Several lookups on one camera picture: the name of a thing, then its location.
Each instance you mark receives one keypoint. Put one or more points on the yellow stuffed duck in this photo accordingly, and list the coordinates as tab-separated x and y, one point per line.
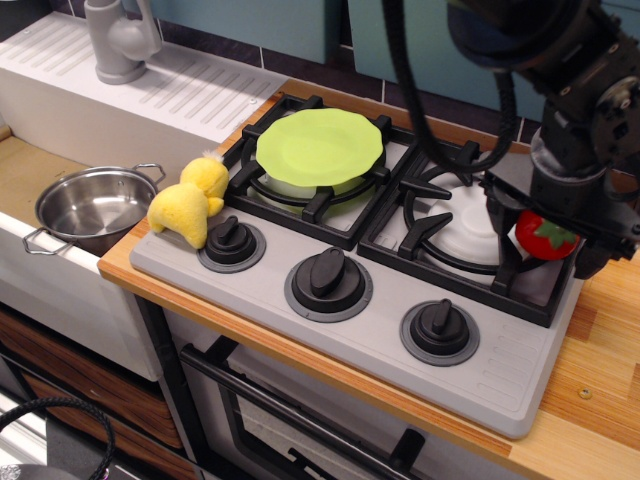
185	207

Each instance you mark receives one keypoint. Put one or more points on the black oven door handle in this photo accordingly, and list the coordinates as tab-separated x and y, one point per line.
294	416

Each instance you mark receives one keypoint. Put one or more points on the black burner grate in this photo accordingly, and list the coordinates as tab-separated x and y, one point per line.
523	289
338	215

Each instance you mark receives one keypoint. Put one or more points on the black stove knob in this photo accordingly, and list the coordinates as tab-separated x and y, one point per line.
439	333
232	247
329	287

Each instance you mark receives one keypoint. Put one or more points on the light green plastic plate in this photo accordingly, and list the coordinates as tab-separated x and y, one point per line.
319	147

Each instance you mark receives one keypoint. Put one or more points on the white right burner disc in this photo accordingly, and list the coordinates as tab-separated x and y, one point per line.
468	242

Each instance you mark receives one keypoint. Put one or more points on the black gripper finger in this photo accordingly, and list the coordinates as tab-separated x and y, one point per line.
594	255
503	212

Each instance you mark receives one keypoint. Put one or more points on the red toy strawberry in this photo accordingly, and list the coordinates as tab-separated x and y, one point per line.
543	239

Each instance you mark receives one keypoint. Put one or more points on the black left stove knob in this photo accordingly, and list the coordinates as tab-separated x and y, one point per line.
232	247

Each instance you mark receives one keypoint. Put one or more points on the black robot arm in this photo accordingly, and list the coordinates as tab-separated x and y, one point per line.
578	58

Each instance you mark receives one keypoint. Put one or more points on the black left burner grate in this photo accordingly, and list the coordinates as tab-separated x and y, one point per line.
338	215

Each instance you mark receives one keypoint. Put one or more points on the grey toy faucet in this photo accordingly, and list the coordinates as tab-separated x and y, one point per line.
121	45

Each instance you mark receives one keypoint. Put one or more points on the black middle stove knob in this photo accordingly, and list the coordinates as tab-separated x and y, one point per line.
329	287

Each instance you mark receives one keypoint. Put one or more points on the grey toy stove top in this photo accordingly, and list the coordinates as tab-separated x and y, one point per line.
499	387

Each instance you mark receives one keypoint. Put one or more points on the white toy sink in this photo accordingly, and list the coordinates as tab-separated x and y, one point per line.
58	117

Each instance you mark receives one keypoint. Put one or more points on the black right stove knob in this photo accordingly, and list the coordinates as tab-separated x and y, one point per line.
439	333

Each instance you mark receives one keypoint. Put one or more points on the black right burner grate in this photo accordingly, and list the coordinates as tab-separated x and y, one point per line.
523	289

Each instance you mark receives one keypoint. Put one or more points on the stainless steel pot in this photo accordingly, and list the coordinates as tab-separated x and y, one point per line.
93	209

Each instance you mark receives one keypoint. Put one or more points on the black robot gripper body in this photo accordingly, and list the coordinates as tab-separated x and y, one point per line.
576	200

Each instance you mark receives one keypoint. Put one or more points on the wooden drawer fronts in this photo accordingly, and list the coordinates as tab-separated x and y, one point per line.
49	365

